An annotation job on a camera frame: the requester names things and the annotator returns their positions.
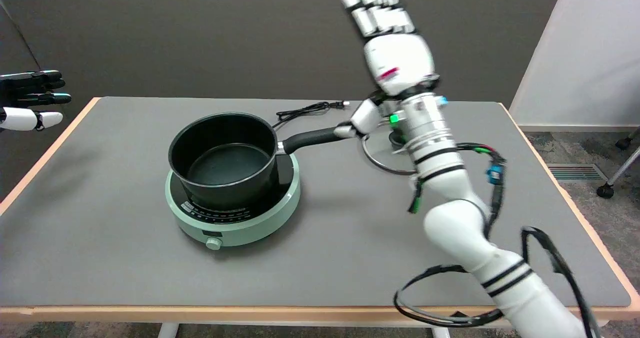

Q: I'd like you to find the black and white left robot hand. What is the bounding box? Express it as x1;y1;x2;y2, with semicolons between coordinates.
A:
0;70;72;132

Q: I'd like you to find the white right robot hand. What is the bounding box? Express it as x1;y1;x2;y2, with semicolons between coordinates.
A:
333;0;441;139

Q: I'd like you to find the glass pot lid black knob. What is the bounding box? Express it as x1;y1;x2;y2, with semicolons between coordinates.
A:
362;128;421;175

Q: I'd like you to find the grey table mat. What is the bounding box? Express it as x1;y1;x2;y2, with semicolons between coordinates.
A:
0;97;632;307

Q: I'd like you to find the metal floor vent grille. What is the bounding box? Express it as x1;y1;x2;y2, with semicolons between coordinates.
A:
546;164;608;182

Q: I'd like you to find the mint green induction cooker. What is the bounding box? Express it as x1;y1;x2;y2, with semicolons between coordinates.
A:
164;153;302;251

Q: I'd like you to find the chair base with black casters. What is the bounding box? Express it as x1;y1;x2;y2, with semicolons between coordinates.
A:
596;128;640;199

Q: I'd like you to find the black power cord with plug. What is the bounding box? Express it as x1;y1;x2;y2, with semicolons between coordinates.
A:
272;101;351;128

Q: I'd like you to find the black cable harness blue connector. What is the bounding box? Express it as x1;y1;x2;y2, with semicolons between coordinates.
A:
407;143;507;238

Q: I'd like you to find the black saucepan with long handle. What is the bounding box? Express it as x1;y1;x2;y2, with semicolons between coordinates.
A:
168;112;353;211

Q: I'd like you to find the black looping robot cable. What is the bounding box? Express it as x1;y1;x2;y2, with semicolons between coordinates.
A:
393;264;505;327

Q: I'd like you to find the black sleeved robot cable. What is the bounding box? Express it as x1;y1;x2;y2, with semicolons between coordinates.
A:
521;226;601;338

